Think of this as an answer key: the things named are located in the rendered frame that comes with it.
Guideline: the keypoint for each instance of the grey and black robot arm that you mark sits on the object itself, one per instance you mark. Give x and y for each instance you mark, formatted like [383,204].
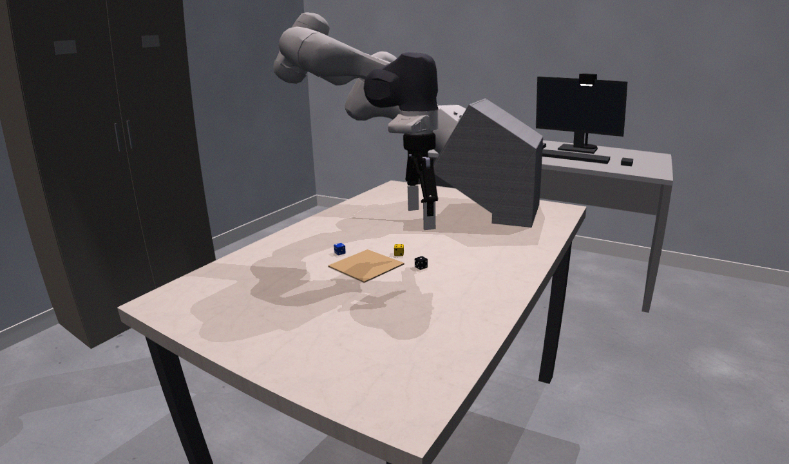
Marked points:
[409,82]

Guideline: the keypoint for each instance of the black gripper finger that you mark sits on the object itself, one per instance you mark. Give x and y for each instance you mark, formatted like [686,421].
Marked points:
[428,186]
[412,181]

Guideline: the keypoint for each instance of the tan square mat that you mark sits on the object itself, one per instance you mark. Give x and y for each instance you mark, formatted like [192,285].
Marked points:
[366,265]

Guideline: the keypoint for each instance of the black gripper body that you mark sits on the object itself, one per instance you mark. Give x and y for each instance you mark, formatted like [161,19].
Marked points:
[419,145]

